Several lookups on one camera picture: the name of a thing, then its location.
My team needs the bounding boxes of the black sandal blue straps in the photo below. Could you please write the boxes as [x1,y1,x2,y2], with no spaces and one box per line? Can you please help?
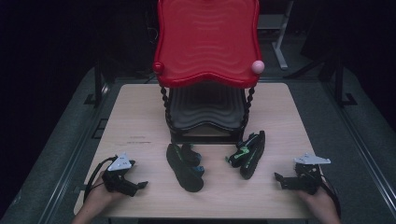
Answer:
[165,142,206,193]
[225,130,267,181]

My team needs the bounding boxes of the black metal stand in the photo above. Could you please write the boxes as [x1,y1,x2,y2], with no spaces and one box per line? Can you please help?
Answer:
[83,59,110,108]
[333,59,359,108]

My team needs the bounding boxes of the black tripod legs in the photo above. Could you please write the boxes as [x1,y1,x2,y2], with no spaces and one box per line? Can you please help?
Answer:
[282,55,336,80]

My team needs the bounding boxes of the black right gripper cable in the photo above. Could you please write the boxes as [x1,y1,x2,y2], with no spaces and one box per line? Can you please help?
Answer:
[320,178,342,218]

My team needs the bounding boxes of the white desk with monitor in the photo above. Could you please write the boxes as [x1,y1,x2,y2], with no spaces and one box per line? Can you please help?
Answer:
[257,0,295,71]

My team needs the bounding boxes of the person's left hand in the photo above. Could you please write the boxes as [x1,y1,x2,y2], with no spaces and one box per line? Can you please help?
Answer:
[83,177,126,217]

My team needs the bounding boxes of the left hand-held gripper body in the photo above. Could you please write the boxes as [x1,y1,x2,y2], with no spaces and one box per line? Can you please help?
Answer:
[102,151,140,198]

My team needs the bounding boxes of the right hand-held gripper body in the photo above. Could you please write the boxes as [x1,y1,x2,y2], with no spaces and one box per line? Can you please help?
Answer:
[279,152,332,196]

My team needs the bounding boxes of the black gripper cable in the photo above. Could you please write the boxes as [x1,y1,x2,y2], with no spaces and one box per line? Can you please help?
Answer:
[320,178,342,218]
[82,155,119,201]

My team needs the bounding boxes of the person's right hand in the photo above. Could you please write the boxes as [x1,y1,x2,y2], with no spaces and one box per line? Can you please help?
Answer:
[298,186,341,224]

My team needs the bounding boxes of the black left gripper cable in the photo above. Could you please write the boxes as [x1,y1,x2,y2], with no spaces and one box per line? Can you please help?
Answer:
[82,155,119,201]

